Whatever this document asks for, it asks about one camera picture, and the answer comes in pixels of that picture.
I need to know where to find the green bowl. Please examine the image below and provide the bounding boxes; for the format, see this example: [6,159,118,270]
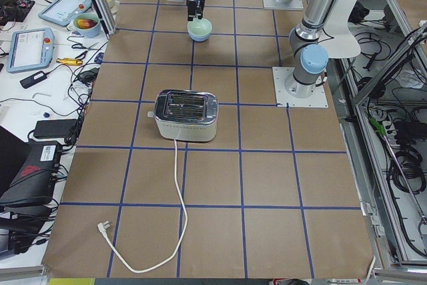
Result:
[187,18,213,33]

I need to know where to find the blue bowl with fruit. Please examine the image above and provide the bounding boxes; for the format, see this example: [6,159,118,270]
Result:
[73,13,101,38]

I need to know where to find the cream silver toaster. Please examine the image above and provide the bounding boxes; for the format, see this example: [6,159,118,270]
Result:
[147,89,219,142]

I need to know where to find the scissors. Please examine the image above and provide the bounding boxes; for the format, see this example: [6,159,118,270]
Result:
[71,42,98,51]

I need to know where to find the yellow orange tool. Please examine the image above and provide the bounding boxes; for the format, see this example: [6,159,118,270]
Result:
[56,58,83,66]

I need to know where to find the white chair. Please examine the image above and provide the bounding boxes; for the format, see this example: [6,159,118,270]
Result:
[318,0,361,59]

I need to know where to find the blue teach pendant tablet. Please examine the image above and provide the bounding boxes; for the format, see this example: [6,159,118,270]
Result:
[6,27,55,73]

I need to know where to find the black power adapter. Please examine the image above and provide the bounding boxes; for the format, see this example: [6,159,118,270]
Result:
[33,119,77,139]

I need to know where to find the white toaster power cord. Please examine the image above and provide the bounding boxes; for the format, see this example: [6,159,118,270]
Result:
[97,139,189,274]

